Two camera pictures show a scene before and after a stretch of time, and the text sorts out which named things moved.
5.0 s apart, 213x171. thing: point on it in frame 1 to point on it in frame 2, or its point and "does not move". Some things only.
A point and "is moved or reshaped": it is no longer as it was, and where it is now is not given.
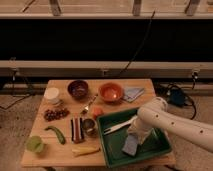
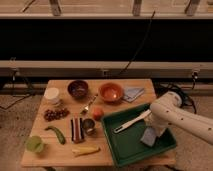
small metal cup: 89,128 does not move
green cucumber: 62,139 does not move
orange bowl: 110,92 does not move
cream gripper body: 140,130 to 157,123
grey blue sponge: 130,144 is moved or reshaped
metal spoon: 86,108 does not move
